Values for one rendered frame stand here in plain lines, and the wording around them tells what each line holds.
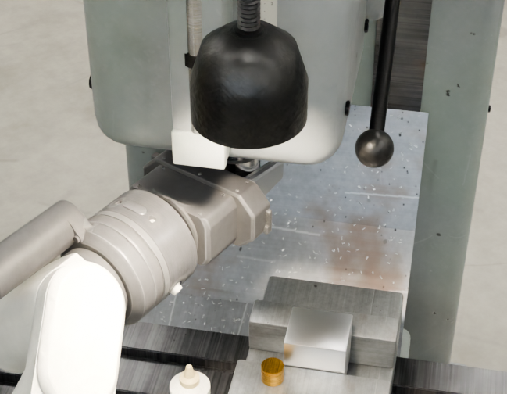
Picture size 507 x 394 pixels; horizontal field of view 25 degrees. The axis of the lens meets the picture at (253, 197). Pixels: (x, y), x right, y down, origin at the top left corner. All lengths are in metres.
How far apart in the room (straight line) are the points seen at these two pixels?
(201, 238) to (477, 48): 0.52
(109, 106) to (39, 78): 2.66
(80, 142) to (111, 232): 2.37
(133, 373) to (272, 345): 0.17
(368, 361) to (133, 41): 0.47
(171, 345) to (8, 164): 1.94
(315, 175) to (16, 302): 0.62
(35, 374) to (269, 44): 0.29
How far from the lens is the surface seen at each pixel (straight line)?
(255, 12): 0.66
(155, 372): 1.26
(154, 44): 0.84
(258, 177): 0.98
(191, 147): 0.83
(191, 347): 1.29
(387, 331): 1.15
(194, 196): 0.94
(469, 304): 2.73
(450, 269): 1.53
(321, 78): 0.83
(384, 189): 1.40
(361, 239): 1.40
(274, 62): 0.66
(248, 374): 1.11
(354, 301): 1.24
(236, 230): 0.95
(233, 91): 0.66
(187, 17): 0.78
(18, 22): 3.86
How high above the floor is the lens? 1.84
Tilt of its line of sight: 38 degrees down
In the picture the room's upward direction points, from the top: straight up
